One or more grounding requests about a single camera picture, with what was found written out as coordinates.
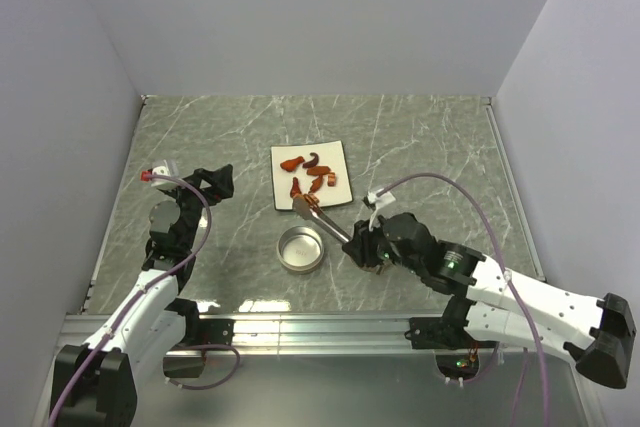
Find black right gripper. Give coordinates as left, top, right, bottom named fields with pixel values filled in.
left=341, top=210, right=423, bottom=276

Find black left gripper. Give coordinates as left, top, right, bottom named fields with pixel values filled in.
left=164, top=164, right=233, bottom=250

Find steel serving tongs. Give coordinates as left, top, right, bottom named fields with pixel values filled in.
left=292, top=194, right=351, bottom=244

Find orange glazed food piece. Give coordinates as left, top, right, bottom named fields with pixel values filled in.
left=306, top=165, right=331, bottom=177

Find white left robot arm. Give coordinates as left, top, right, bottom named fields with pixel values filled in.
left=47, top=161, right=234, bottom=426

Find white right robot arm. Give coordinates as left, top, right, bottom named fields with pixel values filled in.
left=342, top=213, right=636, bottom=389

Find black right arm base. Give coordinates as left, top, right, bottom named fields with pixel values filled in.
left=407, top=296, right=506, bottom=388

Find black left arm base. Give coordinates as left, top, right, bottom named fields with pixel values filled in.
left=165, top=299, right=241, bottom=391

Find round steel lunch box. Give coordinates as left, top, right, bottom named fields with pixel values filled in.
left=276, top=226, right=324, bottom=275

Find orange fried chicken wing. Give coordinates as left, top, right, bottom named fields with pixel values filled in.
left=280, top=156, right=305, bottom=172

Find red chicken drumstick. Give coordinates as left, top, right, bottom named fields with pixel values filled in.
left=290, top=177, right=302, bottom=198

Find dark purple curved sausage piece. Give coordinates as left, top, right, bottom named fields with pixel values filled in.
left=302, top=152, right=319, bottom=169

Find red crispy meat strip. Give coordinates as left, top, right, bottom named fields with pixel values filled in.
left=309, top=175, right=325, bottom=194

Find white rectangular plate, black rim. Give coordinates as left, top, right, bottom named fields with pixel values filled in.
left=270, top=141, right=353, bottom=211

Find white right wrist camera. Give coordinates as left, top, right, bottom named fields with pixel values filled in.
left=363, top=188, right=396, bottom=212

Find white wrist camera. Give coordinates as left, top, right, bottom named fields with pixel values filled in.
left=363, top=188, right=396, bottom=212
left=140, top=159, right=178, bottom=190

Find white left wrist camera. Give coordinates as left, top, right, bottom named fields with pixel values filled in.
left=140, top=159, right=178, bottom=190

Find aluminium front rail frame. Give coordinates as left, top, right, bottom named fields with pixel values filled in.
left=54, top=311, right=584, bottom=356

